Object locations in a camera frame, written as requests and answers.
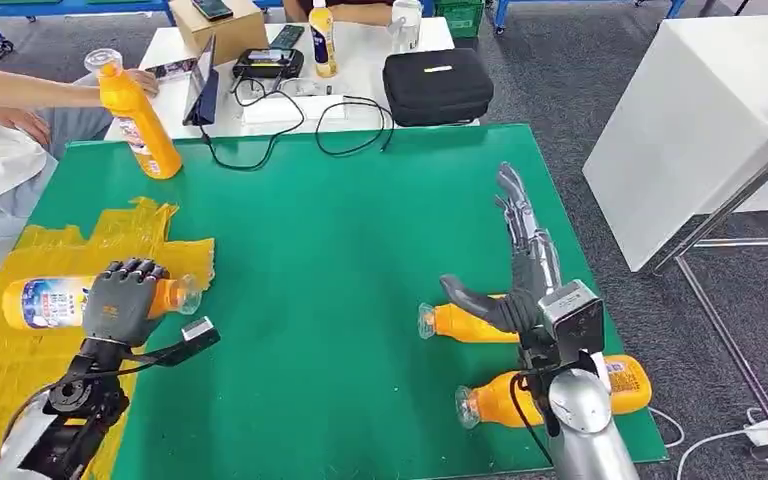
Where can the phone with purple screen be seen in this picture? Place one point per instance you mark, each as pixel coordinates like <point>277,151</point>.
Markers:
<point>172,69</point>

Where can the yellow plastic sheet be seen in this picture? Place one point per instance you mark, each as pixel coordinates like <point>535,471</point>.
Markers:
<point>13,371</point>

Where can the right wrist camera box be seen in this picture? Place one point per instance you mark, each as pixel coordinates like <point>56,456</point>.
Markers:
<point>573,321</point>

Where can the green table mat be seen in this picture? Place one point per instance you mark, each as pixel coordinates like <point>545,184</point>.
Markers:
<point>331,265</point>

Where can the clear eyeglasses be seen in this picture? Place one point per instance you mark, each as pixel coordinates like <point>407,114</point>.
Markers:
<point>311,86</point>

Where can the orange drink bottle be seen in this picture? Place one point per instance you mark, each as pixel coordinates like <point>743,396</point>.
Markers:
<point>463,324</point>
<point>139,126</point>
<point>46,301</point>
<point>629,384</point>

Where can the black phone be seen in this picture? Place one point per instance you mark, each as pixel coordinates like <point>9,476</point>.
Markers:
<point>212,9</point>

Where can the pale yellow drink bottle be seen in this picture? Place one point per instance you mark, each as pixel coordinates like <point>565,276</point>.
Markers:
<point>322,40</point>

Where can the black zip case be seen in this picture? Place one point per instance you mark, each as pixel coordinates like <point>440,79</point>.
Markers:
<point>437,86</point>

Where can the person in black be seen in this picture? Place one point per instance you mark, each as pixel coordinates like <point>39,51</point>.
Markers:
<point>357,13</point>

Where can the black handheld controller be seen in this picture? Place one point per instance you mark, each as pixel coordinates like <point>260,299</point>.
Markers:
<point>268,64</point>

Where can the dark laptop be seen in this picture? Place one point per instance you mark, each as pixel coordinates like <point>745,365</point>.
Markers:
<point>200,93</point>

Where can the person's right hand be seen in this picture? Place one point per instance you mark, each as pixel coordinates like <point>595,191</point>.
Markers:
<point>23,119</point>

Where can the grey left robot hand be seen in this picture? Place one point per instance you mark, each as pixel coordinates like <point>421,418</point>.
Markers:
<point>119,308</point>

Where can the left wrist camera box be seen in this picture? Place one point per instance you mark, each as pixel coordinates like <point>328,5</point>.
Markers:
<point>200,331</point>

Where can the black remote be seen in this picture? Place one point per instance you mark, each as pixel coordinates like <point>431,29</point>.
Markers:
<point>287,36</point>

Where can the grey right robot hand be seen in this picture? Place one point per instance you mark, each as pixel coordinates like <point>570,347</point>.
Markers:
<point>526,311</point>

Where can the white table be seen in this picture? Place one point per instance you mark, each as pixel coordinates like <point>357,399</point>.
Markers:
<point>364,73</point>

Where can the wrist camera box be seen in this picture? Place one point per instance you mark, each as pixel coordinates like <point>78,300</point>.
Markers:
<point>200,331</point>
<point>573,321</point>

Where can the cardboard box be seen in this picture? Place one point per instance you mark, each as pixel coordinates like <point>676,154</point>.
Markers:
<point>225,36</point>

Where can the large white cabinet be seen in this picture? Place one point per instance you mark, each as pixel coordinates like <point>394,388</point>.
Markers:
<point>682,132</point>

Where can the flat white box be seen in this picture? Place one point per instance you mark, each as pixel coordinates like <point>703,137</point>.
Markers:
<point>291,109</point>

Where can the person's left hand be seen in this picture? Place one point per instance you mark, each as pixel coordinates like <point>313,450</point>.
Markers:
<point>145,81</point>

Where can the green crate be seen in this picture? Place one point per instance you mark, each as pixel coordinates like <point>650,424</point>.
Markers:
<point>460,16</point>

